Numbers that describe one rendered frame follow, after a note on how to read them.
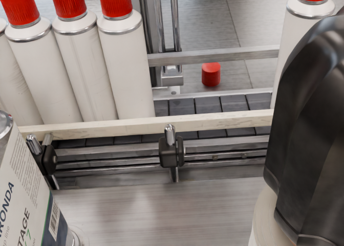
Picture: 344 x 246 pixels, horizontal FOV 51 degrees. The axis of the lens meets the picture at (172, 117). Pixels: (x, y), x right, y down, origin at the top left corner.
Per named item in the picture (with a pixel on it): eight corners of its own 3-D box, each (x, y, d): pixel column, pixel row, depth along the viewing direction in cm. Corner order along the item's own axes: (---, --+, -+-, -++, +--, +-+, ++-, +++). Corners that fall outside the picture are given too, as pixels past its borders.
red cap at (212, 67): (216, 88, 64) (216, 73, 62) (198, 83, 65) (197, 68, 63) (223, 77, 66) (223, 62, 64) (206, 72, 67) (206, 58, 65)
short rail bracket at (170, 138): (164, 198, 48) (155, 136, 40) (164, 179, 50) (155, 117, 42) (188, 196, 48) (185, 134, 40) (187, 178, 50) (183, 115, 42)
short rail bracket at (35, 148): (46, 205, 49) (13, 146, 40) (55, 168, 53) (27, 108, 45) (69, 204, 49) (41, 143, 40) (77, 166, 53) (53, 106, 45)
